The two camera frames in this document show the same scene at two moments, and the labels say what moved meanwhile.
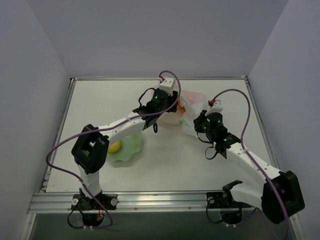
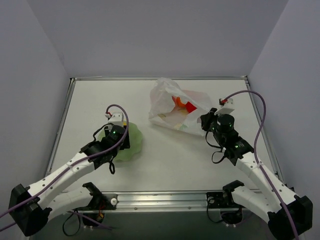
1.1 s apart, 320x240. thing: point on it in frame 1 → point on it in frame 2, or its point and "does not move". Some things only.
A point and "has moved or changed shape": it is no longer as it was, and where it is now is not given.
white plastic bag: (193, 102) has moved or changed shape
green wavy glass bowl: (129, 145) does not move
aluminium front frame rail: (51, 202) does not move
